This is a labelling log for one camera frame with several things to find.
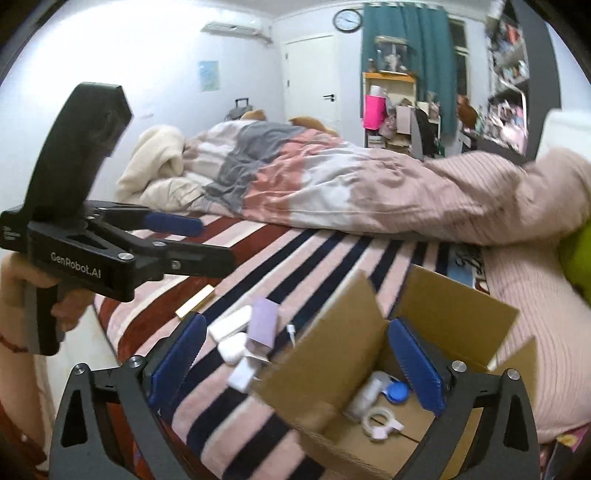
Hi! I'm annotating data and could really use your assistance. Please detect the pink bag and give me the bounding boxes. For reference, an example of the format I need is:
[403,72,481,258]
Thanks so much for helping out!
[363,94,387,130]

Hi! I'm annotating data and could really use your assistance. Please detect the lavender paper box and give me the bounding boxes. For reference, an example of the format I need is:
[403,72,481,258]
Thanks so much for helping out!
[246,297,280,354]

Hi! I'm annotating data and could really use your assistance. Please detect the white earbud case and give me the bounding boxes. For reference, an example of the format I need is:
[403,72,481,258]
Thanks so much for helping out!
[217,333,250,366]

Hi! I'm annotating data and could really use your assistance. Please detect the white door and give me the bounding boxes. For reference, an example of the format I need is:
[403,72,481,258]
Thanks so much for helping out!
[282,34,336,123]

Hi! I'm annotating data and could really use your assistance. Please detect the grey pink patchwork duvet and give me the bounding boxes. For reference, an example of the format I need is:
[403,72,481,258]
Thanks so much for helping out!
[184,122,591,246]

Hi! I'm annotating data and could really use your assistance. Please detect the yellow wooden shelf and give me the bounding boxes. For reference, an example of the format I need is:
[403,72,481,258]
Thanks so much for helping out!
[361,71,417,149]

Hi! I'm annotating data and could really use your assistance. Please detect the long white case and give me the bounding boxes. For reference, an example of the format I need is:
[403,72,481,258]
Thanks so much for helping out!
[207,306,253,342]

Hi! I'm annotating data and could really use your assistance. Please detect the blue contact lens case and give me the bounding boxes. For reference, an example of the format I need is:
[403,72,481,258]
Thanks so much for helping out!
[384,381,411,404]

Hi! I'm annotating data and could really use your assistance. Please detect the blue wall poster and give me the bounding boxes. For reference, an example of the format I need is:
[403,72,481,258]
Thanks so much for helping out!
[198,59,221,92]

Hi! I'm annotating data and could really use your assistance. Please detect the red string bracelet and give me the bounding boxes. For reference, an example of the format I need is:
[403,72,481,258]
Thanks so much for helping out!
[0,335,31,354]

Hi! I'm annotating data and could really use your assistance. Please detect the person's left forearm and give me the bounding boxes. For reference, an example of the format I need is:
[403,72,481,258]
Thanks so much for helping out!
[0,335,49,469]

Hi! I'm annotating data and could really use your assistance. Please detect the glass display case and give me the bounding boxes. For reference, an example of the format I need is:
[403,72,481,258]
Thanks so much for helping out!
[374,35,410,73]

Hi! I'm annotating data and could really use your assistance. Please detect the cluttered wall shelf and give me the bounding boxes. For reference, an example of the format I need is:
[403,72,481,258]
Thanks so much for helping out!
[484,0,530,154]

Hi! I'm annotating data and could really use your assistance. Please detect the dark suitcase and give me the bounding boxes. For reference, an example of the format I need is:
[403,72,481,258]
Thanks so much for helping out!
[224,96,253,122]

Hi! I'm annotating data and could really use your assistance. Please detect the green cushion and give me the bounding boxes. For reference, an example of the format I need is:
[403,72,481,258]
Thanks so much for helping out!
[556,225,591,306]

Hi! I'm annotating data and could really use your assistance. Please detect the teal curtain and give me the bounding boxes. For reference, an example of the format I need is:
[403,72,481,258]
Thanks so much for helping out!
[361,2,456,149]

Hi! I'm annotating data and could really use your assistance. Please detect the gold rectangular bar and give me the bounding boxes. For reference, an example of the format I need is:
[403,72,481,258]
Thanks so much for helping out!
[175,285,217,319]

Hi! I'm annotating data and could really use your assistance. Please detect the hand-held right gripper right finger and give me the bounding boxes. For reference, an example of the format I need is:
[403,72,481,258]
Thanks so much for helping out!
[389,318,542,480]

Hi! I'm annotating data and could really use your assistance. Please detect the white air conditioner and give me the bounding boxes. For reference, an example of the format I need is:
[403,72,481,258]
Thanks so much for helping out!
[200,21,274,45]

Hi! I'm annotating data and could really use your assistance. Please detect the cream fleece blanket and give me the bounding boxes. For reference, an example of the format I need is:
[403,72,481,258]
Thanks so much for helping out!
[115,125,219,214]

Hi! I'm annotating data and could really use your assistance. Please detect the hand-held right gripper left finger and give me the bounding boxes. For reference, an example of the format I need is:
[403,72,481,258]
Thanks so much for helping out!
[48,313,208,480]

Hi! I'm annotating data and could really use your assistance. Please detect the wall clock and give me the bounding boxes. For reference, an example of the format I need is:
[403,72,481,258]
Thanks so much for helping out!
[333,8,363,32]

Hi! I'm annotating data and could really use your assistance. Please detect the white plastic bottle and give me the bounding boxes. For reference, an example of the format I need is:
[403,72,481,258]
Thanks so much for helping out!
[346,370,393,424]

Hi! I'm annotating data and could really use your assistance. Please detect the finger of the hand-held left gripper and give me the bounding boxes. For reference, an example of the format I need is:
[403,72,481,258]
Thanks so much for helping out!
[87,200,205,237]
[92,216,236,280]

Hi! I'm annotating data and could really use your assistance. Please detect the cardboard box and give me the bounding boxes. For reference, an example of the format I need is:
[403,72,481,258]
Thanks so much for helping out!
[249,265,539,480]

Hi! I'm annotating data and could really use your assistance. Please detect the small white box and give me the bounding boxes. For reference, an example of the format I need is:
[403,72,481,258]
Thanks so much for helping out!
[226,357,265,393]

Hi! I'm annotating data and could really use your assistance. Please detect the pink ribbed pillow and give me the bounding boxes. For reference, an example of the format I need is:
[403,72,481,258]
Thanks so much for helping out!
[480,244,591,445]

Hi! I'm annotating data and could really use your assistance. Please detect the person's left hand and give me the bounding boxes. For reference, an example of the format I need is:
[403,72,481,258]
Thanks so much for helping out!
[0,252,96,344]

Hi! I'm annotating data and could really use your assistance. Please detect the white tape roll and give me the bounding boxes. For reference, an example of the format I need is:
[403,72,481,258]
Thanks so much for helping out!
[361,407,403,442]

